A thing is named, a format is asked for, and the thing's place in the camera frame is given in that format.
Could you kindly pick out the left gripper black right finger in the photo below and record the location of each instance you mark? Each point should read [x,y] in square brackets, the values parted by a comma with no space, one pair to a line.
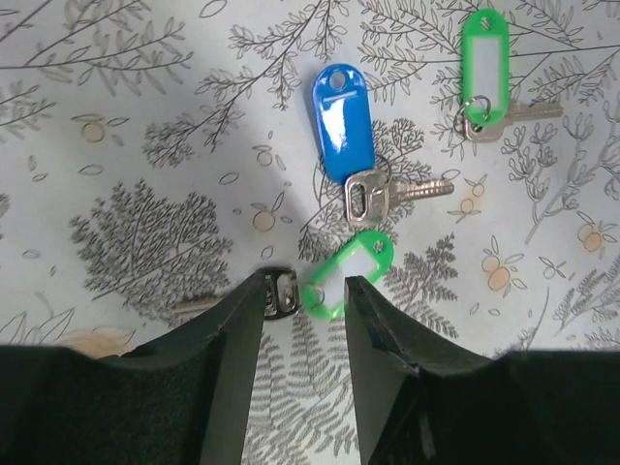
[421,399]

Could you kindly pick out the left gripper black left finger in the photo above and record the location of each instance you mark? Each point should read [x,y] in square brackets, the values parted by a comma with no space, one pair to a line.
[182,398]

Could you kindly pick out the green tag key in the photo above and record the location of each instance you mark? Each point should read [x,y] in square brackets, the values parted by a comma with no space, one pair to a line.
[487,107]
[369,254]

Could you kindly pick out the blue tag key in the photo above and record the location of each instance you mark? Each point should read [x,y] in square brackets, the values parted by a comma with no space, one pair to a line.
[342,111]

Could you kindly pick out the floral table mat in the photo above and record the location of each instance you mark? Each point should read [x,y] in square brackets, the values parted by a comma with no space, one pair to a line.
[156,154]

